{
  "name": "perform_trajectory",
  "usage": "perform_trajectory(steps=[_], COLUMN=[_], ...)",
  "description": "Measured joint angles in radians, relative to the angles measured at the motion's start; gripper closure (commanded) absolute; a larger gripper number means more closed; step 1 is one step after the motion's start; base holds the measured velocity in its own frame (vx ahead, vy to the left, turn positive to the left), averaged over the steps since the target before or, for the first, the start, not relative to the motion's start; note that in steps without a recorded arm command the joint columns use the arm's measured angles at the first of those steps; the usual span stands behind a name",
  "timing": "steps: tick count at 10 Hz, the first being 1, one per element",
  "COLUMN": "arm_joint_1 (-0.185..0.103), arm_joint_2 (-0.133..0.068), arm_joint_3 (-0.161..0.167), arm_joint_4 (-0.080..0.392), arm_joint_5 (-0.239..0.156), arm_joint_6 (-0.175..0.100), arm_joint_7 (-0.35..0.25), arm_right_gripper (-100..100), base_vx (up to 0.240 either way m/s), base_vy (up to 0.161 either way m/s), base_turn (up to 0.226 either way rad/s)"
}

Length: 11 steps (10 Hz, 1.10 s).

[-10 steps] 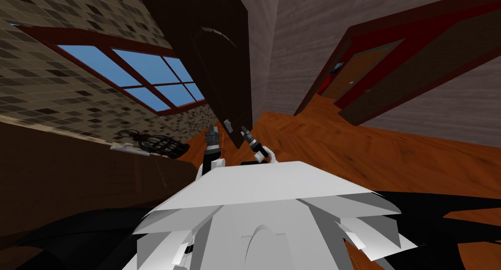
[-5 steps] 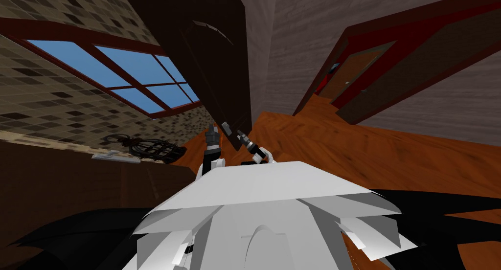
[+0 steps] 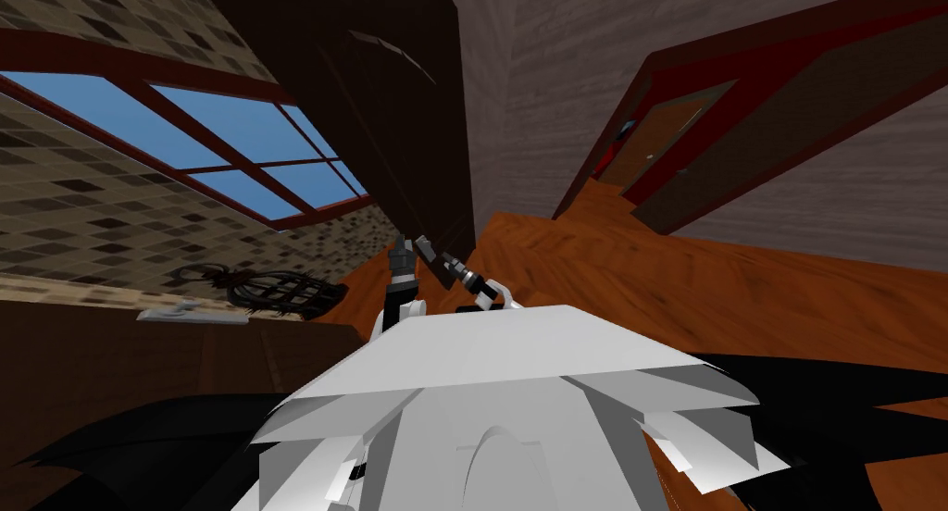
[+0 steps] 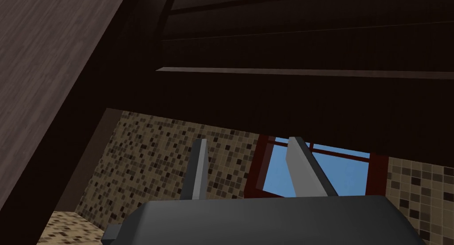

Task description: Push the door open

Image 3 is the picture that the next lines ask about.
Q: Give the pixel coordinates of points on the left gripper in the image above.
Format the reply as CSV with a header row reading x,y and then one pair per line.
x,y
401,260

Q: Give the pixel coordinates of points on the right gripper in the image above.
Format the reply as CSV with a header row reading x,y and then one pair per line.
x,y
455,265

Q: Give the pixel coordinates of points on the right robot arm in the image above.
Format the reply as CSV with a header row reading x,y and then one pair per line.
x,y
491,295

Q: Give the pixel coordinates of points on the dark brown tall cabinet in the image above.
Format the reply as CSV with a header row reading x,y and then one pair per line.
x,y
385,126

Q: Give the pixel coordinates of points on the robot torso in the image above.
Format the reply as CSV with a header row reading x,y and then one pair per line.
x,y
503,392

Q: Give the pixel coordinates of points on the grey sink faucet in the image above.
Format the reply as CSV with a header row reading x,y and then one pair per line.
x,y
191,315

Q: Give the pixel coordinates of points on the red-framed window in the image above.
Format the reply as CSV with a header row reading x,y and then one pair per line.
x,y
222,137

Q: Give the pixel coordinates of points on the light brown door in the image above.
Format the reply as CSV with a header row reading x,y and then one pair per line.
x,y
659,141

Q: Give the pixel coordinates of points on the dark brown base cabinet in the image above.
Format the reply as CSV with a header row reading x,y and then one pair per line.
x,y
133,363

